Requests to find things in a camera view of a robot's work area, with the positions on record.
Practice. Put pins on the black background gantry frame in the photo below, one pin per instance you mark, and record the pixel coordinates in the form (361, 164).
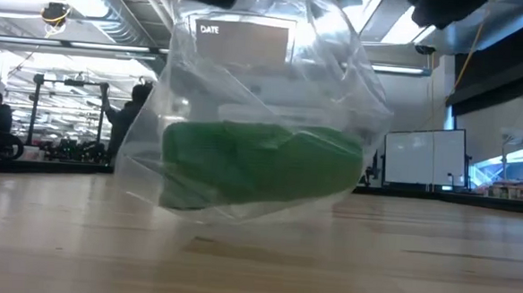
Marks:
(74, 83)

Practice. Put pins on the white rolling whiteboard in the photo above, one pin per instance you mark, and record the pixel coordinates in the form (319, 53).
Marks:
(422, 157)

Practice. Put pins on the shelf of small items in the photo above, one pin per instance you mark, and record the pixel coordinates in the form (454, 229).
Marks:
(514, 191)

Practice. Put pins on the clear plastic bag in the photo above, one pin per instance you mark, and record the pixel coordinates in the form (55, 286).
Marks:
(246, 87)

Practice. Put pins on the green elastic bandage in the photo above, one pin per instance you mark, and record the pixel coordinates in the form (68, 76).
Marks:
(260, 164)

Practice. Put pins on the black curved equipment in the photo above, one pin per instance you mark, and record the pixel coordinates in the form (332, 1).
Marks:
(6, 144)

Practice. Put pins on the black equipment cart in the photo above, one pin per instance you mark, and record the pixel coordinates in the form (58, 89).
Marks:
(370, 170)

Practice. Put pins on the black dome security camera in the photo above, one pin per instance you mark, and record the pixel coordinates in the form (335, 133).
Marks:
(425, 50)

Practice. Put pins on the white plastic bin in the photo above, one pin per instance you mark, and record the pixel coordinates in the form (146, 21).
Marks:
(32, 153)

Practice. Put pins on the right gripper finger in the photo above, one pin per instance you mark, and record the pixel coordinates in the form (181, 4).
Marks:
(448, 8)

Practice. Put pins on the overhead LED light bar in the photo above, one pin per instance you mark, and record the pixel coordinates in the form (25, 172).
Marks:
(69, 44)

